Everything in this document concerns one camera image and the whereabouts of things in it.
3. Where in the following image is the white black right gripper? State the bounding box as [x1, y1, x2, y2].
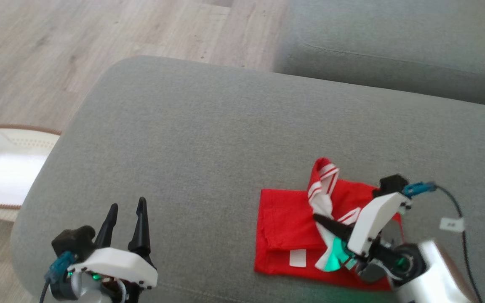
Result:
[313, 193, 426, 282]

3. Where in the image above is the white laundry basket brown rim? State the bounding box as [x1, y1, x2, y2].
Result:
[0, 125, 62, 222]

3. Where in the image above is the red and white jersey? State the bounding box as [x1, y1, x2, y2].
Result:
[254, 158, 405, 292]

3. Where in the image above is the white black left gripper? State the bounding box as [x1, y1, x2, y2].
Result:
[68, 197, 158, 303]

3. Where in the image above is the white cable tag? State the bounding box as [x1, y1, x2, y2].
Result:
[440, 217, 465, 233]

